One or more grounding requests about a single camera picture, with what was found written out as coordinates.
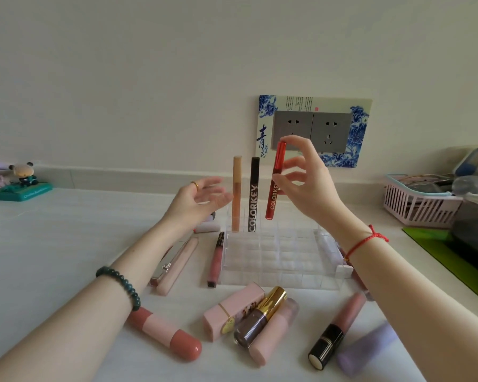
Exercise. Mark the person's left hand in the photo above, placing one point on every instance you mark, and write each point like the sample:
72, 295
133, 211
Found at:
191, 206

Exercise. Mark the person's right hand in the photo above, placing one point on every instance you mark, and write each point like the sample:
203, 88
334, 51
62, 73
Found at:
314, 190

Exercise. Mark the pale pink slim tube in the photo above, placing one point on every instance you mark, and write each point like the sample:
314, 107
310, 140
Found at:
207, 228

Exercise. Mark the red Colorkey lip tube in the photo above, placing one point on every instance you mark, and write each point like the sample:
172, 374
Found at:
273, 202

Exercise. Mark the beige slim lip tube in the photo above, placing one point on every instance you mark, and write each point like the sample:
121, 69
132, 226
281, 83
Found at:
236, 186
179, 266

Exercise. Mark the pink gloss black cap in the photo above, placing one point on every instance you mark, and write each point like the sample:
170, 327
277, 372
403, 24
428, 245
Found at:
216, 262

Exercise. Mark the black Colorkey lip tube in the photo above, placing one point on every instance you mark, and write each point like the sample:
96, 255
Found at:
253, 194

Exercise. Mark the clear acrylic lipstick organizer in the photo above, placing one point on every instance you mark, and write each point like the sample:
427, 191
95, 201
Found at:
283, 258

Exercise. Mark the pink square lipstick gold band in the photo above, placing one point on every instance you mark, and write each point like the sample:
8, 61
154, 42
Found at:
235, 310

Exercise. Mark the coral pink capsule lipstick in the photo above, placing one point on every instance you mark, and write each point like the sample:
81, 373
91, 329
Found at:
167, 334

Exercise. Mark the gold cap brown bottle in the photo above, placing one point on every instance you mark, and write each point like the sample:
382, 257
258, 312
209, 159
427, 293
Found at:
259, 318

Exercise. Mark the black cap pink lipgloss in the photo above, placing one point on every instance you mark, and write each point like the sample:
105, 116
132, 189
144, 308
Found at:
334, 334

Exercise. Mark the light pink round tube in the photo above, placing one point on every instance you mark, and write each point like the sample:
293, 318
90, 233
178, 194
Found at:
275, 334

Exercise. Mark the lavender lipstick tube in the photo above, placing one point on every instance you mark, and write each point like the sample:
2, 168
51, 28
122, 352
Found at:
362, 350

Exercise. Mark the person's left forearm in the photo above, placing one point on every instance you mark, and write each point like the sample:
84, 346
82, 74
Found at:
55, 338

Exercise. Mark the person's right forearm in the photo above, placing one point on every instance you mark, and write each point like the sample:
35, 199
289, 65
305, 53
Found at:
414, 306

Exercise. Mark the clear plastic storage box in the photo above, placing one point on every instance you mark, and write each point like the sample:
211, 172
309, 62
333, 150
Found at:
474, 230

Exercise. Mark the pink plastic basket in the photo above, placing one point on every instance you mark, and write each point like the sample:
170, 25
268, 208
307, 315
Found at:
414, 210

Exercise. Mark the green mat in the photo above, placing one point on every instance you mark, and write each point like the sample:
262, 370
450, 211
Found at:
442, 250

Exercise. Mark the glass bowl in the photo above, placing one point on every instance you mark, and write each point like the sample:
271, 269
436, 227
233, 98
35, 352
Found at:
472, 186

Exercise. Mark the clear container blue lid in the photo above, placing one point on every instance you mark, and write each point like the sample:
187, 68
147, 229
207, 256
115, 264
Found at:
476, 163

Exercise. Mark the panda figurine green base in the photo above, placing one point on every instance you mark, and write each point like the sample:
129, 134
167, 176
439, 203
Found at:
22, 192

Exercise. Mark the grey wall socket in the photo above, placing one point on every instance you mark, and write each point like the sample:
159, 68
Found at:
330, 133
292, 123

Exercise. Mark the blue floral socket frame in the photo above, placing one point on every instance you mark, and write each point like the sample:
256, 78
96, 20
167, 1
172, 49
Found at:
360, 139

